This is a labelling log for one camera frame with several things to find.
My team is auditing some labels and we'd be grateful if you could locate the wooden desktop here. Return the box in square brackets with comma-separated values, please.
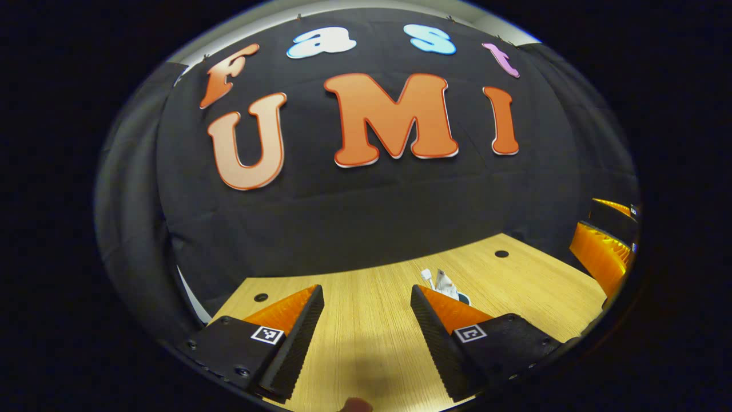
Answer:
[209, 233, 608, 412]

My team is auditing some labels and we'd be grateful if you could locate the black backdrop cloth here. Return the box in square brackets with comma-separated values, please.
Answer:
[94, 9, 640, 344]

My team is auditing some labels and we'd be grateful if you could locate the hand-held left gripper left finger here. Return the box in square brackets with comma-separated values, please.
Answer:
[177, 284, 325, 402]

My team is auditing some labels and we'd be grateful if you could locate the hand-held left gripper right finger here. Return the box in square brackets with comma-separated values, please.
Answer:
[409, 284, 564, 402]

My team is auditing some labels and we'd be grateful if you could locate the white toothpaste tube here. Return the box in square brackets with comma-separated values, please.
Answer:
[435, 268, 459, 299]

